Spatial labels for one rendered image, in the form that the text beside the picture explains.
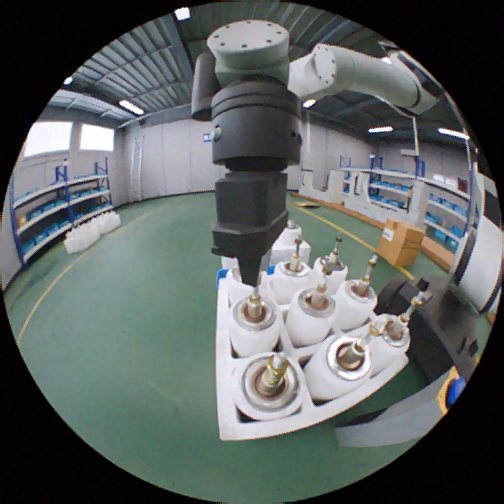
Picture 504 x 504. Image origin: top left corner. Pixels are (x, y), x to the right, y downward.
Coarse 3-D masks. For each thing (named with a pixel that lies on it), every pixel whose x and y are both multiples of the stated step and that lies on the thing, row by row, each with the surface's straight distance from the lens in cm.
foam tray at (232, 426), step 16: (224, 288) 41; (272, 288) 46; (224, 304) 37; (288, 304) 37; (224, 320) 34; (368, 320) 44; (224, 336) 32; (288, 336) 32; (224, 352) 30; (288, 352) 30; (304, 352) 31; (224, 368) 29; (384, 368) 44; (400, 368) 41; (224, 384) 28; (368, 384) 34; (224, 400) 28; (304, 400) 28; (336, 400) 30; (352, 400) 32; (224, 416) 27; (240, 416) 38; (288, 416) 28; (304, 416) 28; (320, 416) 29; (224, 432) 28; (240, 432) 27; (256, 432) 27; (272, 432) 27
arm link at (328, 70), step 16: (320, 48) 23; (336, 48) 22; (304, 64) 25; (320, 64) 24; (336, 64) 20; (352, 64) 21; (304, 80) 24; (320, 80) 24; (336, 80) 21; (352, 80) 21; (304, 96) 23; (320, 96) 24
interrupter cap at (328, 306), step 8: (312, 288) 31; (304, 296) 29; (312, 296) 30; (328, 296) 31; (304, 304) 28; (312, 304) 29; (328, 304) 30; (304, 312) 27; (312, 312) 27; (320, 312) 27; (328, 312) 28
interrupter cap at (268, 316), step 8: (248, 296) 28; (240, 304) 27; (264, 304) 27; (272, 304) 26; (232, 312) 25; (240, 312) 25; (264, 312) 26; (272, 312) 26; (240, 320) 24; (248, 320) 24; (256, 320) 25; (264, 320) 24; (272, 320) 24; (248, 328) 23; (256, 328) 23; (264, 328) 23
